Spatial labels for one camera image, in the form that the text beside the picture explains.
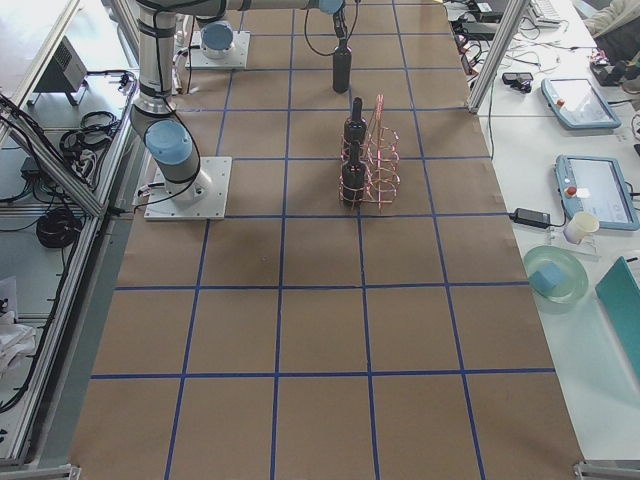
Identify teal notebook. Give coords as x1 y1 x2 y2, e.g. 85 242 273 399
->
595 256 639 376

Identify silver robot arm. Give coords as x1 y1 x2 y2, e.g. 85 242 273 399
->
130 1 347 201
196 1 349 57

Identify aluminium side frame rail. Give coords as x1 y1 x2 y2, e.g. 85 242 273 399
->
1 1 144 467

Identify dark green wine bottle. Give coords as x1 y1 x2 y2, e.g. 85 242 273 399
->
332 41 352 94

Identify upper teach pendant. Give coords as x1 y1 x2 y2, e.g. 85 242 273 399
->
540 78 621 130

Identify blue sponge block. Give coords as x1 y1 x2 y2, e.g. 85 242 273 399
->
529 261 567 295

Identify teach pendant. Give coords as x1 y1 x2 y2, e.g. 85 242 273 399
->
540 78 621 130
554 155 639 231

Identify aluminium frame post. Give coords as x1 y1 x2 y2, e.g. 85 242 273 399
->
466 0 529 114

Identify dark bottle in basket corner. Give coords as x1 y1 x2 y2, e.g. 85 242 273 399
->
343 97 367 152

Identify dark bottle in basket end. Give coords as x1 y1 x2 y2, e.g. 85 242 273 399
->
341 140 366 207

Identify black power brick on table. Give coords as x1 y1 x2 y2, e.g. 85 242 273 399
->
509 208 551 229

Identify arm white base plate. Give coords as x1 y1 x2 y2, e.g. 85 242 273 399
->
143 157 232 221
186 31 251 70

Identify lower teach pendant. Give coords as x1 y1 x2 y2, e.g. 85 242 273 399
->
554 155 639 231

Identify coiled black cables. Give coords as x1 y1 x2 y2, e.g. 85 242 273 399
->
35 207 76 250

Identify green glass plate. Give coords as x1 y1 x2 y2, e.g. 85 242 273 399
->
523 245 589 304

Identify white paper cup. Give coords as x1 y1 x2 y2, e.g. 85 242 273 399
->
563 211 600 245

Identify copper wire wine basket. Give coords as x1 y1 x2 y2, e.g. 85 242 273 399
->
339 94 400 210

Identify grey control box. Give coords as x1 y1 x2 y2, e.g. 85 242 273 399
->
27 36 88 106

